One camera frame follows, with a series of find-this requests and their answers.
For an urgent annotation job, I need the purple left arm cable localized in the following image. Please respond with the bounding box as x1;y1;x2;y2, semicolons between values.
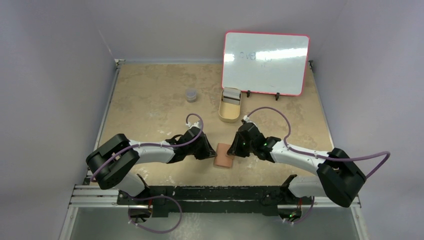
89;113;205;183

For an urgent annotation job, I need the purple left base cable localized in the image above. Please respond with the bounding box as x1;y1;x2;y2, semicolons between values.
127;194;185;234

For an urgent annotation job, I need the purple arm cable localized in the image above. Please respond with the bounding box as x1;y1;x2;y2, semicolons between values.
89;113;205;183
243;106;391;180

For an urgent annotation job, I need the brown leather card holder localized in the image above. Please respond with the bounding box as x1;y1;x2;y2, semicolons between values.
213;143;234;169

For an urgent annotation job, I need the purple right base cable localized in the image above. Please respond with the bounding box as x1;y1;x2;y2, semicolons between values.
282;193;314;226

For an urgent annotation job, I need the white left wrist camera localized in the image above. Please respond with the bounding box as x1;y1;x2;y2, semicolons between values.
185;120;203;130

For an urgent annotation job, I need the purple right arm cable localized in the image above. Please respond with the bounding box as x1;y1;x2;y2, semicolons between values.
243;106;391;180

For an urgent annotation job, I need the stack of cards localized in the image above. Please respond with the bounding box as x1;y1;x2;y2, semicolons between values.
222;87;241;105

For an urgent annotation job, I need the red framed whiteboard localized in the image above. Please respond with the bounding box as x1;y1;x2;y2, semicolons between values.
221;31;310;96

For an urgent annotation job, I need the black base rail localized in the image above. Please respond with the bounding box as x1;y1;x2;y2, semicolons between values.
117;185;312;218

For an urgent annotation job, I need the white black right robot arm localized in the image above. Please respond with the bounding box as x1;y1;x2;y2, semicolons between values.
226;122;366;208

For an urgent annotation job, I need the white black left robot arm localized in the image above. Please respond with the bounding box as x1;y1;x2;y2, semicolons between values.
86;126;217;205

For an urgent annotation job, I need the beige oval plastic tray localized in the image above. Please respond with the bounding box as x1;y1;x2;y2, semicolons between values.
218;90;242;123

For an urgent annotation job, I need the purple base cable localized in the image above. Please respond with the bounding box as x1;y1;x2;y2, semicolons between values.
127;194;185;234
282;193;314;226

